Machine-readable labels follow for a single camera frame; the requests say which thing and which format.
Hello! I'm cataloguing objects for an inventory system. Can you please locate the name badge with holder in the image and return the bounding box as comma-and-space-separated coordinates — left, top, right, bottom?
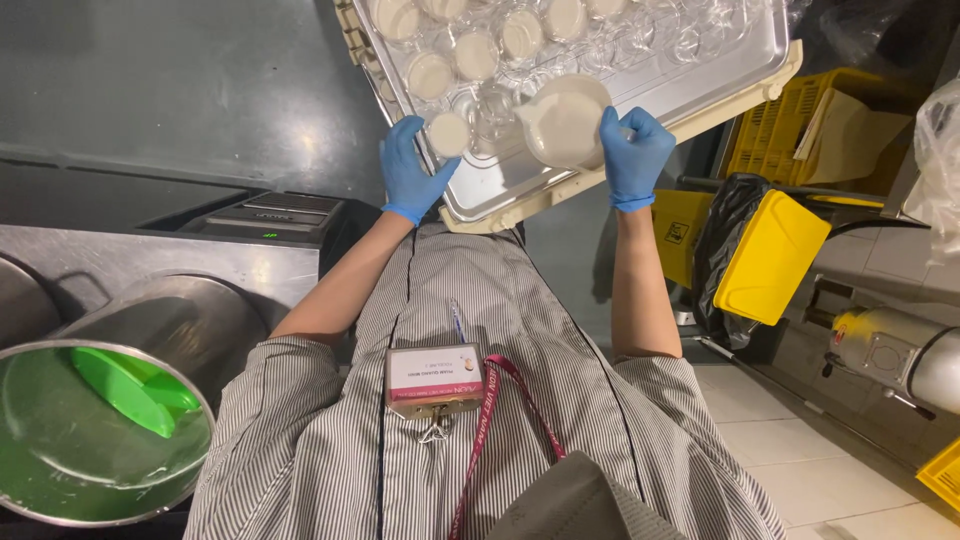
384, 343, 487, 445

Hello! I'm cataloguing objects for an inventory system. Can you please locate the green plastic scoop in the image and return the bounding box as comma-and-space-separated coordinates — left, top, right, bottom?
69, 346, 202, 440

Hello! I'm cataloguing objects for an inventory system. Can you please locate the large steel pot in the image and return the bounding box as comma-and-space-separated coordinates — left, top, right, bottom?
52, 273, 270, 406

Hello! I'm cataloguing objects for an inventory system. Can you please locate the yellow bin lid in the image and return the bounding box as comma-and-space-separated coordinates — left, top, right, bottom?
712, 189, 834, 327

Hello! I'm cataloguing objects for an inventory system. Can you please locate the stainless steel counter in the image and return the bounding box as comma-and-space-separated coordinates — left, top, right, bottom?
0, 223, 324, 331

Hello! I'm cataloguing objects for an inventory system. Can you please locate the clear jug with white liquid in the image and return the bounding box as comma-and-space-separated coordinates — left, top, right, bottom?
513, 73, 615, 172

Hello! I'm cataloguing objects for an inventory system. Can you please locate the small yellow plastic crate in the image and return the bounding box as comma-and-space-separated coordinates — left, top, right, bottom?
916, 438, 960, 516

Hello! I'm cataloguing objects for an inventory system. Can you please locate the cream plastic crate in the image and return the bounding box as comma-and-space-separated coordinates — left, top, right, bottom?
333, 0, 804, 235

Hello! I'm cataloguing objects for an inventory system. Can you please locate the person's left hand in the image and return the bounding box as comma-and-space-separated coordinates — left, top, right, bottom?
380, 114, 463, 227

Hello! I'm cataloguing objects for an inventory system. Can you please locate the black garbage bag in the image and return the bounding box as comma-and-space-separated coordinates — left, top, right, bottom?
691, 172, 774, 351

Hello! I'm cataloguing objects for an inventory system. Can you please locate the black electronic scale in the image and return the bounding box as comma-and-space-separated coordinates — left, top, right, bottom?
136, 191, 350, 249

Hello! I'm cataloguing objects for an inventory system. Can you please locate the steel cylinder machine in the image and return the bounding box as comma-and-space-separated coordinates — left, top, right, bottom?
821, 306, 960, 418

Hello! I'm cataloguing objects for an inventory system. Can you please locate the grey face mask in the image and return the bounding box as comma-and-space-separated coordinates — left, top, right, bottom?
487, 450, 699, 540

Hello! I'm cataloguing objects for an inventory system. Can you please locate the grey striped shirt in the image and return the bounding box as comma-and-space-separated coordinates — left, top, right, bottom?
183, 221, 786, 540

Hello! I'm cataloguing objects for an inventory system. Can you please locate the steel pot with green liquid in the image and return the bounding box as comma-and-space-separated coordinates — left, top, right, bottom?
0, 339, 217, 528

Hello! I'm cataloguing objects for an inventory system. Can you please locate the person's right hand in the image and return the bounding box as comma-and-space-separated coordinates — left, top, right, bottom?
599, 105, 678, 213

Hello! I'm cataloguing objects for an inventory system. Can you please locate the pink lanyard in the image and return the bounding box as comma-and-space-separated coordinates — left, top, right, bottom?
448, 354, 567, 540

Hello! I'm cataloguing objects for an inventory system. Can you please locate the metal mop handle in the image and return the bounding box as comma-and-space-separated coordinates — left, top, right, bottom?
693, 336, 921, 474

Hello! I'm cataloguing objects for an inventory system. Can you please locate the metal baking tray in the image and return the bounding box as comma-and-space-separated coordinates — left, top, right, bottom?
351, 0, 792, 225

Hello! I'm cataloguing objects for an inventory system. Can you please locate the large yellow plastic crate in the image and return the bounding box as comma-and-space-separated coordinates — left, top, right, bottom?
726, 67, 915, 189

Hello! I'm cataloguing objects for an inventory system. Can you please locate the brown cardboard sheet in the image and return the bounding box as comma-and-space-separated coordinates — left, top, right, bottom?
793, 88, 913, 187

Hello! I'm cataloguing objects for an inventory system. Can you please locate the clear plastic bag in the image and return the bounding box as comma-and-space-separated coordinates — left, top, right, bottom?
787, 0, 909, 70

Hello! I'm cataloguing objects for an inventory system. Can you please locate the white plastic bag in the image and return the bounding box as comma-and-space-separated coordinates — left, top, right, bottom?
902, 75, 960, 265

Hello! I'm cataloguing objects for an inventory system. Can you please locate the steel pot with handle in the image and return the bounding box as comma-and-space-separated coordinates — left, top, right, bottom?
0, 255, 63, 351

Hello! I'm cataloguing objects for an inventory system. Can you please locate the group of clear plastic cups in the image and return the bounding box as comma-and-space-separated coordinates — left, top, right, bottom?
367, 0, 789, 162

